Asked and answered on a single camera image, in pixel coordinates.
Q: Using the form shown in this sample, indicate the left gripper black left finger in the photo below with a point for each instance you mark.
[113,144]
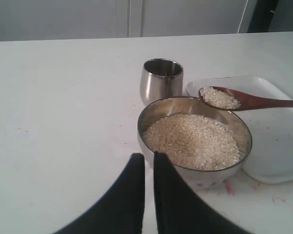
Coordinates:
[121,209]

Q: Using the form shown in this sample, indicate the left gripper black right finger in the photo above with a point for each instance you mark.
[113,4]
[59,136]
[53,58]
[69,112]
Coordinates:
[178,209]

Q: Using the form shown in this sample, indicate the brown wooden spoon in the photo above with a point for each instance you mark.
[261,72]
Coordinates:
[232,100]

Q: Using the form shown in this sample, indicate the steel bowl with rice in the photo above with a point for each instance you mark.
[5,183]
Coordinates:
[193,105]

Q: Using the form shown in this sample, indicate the white rice pile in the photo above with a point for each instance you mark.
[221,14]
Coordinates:
[193,141]

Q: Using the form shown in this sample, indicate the small steel cup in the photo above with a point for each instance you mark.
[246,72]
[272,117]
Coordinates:
[161,78]

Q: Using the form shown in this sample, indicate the white plastic tray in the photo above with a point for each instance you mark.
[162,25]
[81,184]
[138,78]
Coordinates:
[271,157]

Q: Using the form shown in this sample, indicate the white cabinet doors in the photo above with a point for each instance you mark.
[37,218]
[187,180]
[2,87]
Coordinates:
[91,19]

